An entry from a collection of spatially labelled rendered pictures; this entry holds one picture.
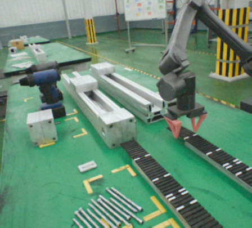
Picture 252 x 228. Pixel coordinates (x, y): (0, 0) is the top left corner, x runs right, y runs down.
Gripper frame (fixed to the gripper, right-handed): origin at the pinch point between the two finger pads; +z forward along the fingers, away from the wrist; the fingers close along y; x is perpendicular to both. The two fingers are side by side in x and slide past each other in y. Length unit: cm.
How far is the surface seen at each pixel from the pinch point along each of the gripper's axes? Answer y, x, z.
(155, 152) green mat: 12.2, 0.9, 3.2
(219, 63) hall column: -254, -236, 56
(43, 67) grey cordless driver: 36, -71, -16
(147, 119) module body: 4.7, -17.9, 1.1
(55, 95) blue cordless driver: 35, -49, -7
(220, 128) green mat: -15.1, 0.3, 3.1
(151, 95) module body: -2.2, -26.2, -5.0
